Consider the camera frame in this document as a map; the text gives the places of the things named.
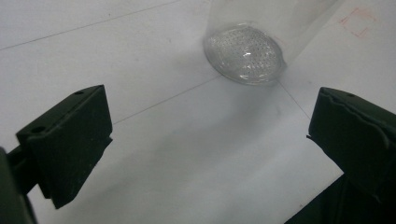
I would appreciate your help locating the clear plastic cup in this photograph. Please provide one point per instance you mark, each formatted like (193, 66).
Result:
(249, 46)

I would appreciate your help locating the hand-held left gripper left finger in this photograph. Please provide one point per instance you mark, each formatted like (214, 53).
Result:
(67, 140)

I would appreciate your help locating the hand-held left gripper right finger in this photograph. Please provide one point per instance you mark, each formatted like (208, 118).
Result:
(355, 140)

